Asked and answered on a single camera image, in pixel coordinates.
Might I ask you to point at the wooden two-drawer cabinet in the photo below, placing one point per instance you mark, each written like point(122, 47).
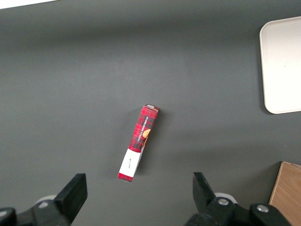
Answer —
point(288, 193)

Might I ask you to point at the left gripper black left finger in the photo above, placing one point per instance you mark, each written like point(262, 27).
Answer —
point(61, 207)

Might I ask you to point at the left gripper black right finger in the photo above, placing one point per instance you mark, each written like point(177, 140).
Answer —
point(211, 209)

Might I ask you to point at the beige plastic tray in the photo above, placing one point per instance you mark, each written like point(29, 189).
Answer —
point(282, 66)

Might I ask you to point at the red plaid shortbread box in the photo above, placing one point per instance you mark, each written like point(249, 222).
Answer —
point(141, 136)

